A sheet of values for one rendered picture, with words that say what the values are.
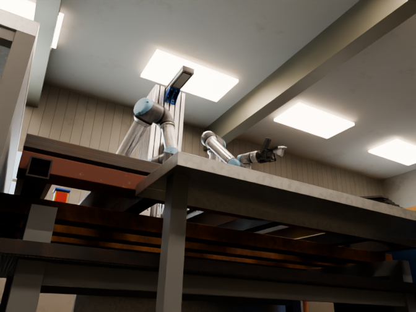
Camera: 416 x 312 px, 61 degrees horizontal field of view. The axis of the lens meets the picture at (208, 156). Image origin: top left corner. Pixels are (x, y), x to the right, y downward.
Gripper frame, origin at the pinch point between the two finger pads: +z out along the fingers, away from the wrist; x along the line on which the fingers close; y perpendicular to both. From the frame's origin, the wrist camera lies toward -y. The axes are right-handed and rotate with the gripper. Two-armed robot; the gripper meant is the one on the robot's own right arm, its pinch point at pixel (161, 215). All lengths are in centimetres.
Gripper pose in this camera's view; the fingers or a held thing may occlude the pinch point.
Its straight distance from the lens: 171.4
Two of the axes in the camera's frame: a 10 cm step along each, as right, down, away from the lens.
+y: 8.7, 2.2, 4.4
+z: -0.3, 9.2, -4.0
